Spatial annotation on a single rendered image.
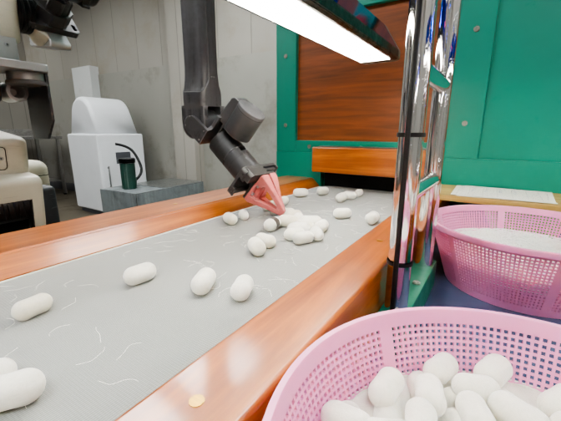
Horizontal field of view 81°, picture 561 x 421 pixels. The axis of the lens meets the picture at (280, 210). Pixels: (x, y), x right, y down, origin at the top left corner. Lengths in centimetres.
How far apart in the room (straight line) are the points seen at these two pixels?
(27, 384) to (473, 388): 28
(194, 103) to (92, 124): 334
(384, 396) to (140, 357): 17
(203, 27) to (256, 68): 266
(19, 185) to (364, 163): 82
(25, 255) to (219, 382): 35
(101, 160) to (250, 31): 197
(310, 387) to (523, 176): 75
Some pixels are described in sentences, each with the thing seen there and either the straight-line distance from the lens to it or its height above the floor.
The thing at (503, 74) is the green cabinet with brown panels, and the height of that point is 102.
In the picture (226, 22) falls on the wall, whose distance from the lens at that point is 366.
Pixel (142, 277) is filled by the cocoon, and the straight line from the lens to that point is 39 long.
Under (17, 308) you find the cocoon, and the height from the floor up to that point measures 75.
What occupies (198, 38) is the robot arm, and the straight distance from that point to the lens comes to 70.
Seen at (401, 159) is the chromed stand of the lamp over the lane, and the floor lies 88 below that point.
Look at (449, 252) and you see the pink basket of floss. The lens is 54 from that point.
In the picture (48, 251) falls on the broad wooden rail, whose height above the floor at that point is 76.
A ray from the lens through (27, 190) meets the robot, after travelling 97.
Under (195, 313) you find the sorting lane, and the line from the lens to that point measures 33.
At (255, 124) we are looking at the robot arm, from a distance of 64.
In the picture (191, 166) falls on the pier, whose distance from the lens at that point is 372.
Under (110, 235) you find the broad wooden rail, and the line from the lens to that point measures 54.
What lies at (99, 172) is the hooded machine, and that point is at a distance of 393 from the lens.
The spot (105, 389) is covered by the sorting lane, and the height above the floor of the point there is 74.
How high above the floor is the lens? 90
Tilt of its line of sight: 14 degrees down
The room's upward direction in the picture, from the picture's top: straight up
